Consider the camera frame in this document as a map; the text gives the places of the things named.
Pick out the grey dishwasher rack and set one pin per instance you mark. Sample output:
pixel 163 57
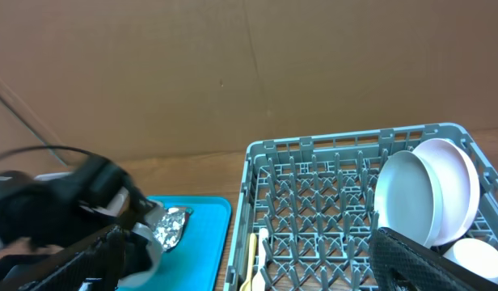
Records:
pixel 315 196

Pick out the white plastic fork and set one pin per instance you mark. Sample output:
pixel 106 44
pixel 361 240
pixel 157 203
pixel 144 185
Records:
pixel 258 283

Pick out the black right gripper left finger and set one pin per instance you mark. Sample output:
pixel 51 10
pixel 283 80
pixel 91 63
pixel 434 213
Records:
pixel 98 260

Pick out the white cup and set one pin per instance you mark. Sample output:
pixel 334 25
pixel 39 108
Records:
pixel 476 256

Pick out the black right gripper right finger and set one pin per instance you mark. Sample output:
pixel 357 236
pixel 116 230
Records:
pixel 398 263

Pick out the grey plate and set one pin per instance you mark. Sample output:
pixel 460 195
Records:
pixel 408 198

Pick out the grey bowl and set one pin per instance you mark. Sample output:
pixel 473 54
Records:
pixel 143 254

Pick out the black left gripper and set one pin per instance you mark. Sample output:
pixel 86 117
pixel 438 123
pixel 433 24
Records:
pixel 92 196

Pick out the silver foil wrapper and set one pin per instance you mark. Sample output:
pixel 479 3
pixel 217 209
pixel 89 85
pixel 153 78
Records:
pixel 169 229

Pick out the pink plate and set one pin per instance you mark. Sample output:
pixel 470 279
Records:
pixel 459 183

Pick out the yellow plastic spoon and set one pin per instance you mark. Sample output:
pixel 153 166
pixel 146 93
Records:
pixel 252 245

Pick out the teal serving tray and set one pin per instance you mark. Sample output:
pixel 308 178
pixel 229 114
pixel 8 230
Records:
pixel 193 264

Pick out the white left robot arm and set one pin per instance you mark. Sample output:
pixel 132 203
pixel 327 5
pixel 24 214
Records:
pixel 26 208

